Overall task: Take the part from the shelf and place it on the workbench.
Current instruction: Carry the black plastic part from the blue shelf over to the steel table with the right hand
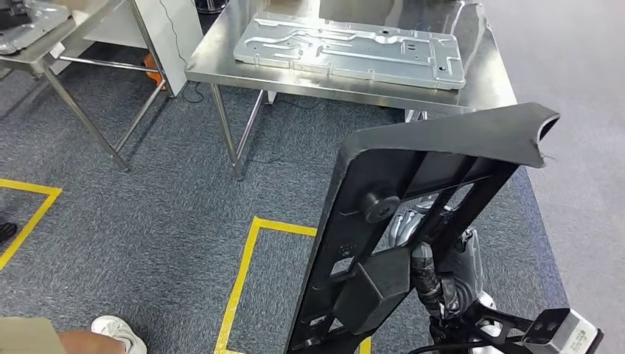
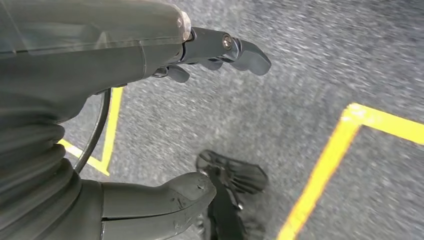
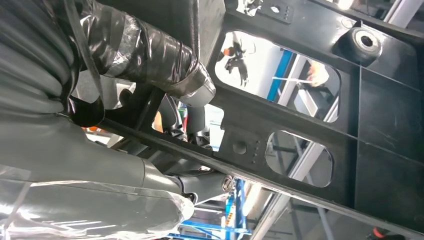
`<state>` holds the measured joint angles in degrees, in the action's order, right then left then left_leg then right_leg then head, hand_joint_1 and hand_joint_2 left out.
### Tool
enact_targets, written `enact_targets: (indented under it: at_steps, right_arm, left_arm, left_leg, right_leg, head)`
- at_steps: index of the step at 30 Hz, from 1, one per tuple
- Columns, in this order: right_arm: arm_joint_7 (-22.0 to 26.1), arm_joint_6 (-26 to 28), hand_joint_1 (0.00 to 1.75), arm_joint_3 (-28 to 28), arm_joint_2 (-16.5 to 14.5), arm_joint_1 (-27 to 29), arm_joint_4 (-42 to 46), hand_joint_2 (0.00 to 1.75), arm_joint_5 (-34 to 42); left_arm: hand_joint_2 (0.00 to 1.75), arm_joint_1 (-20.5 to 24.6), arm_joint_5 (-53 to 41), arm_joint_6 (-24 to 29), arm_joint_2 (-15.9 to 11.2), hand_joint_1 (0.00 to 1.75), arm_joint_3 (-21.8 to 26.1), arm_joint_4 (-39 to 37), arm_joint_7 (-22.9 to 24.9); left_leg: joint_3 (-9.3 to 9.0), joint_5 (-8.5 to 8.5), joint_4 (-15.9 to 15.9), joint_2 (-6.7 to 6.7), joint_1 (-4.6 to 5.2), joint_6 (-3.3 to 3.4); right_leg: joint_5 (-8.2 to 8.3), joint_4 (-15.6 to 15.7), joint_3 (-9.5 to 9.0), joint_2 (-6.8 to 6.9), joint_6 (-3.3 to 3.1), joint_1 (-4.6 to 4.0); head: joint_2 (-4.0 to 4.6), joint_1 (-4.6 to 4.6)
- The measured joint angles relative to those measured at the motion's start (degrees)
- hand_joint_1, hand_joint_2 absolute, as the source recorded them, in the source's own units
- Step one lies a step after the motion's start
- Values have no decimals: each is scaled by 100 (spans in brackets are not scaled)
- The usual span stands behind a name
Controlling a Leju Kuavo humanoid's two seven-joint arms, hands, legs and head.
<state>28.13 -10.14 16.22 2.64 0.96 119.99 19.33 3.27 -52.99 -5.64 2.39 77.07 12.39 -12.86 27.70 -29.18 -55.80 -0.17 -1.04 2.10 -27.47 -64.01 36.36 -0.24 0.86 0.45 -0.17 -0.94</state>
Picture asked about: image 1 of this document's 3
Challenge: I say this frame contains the orange object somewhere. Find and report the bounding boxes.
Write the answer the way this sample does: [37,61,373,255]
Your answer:
[142,52,166,86]

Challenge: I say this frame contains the black device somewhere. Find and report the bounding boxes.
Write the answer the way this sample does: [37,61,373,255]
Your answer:
[0,0,32,30]

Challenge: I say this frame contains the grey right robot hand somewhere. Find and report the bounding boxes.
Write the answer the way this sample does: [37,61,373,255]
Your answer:
[388,192,485,322]

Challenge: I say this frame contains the white cabinet panel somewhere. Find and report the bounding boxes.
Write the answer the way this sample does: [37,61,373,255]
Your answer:
[49,0,205,97]

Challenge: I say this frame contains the silver metal part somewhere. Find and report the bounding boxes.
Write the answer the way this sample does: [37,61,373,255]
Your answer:
[0,0,74,55]

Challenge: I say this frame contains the stanchion post with round base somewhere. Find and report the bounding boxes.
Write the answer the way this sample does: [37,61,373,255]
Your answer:
[194,0,231,15]

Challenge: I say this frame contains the thin black cable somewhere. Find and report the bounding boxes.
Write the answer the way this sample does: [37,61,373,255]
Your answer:
[158,0,189,64]

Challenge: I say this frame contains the stainless steel table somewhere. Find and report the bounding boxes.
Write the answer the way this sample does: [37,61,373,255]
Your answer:
[0,0,170,173]

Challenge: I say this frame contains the black plastic car part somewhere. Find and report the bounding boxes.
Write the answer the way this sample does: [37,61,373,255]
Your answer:
[284,101,562,354]

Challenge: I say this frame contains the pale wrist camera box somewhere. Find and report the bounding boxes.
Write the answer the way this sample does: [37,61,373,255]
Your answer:
[521,308,605,354]

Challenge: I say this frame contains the black floor cable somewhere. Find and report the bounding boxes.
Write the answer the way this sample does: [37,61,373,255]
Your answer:
[181,80,206,105]

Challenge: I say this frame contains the stamped silver metal plate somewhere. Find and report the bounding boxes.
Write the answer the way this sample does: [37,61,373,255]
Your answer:
[232,10,467,91]

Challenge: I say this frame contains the person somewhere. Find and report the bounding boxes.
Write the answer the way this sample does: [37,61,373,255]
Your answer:
[0,315,147,354]

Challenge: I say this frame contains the stainless steel workbench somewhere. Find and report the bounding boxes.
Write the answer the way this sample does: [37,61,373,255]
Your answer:
[184,0,519,181]

